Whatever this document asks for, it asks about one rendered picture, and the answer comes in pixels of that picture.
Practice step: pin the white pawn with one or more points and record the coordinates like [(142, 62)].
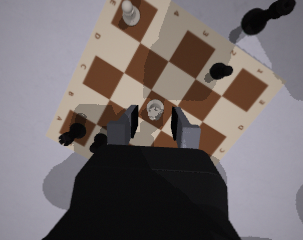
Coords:
[(131, 15)]

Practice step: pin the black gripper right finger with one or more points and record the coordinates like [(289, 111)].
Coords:
[(185, 134)]

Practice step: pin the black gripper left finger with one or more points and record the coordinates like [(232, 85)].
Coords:
[(121, 131)]

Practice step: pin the brown and cream chessboard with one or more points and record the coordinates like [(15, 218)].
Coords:
[(166, 56)]

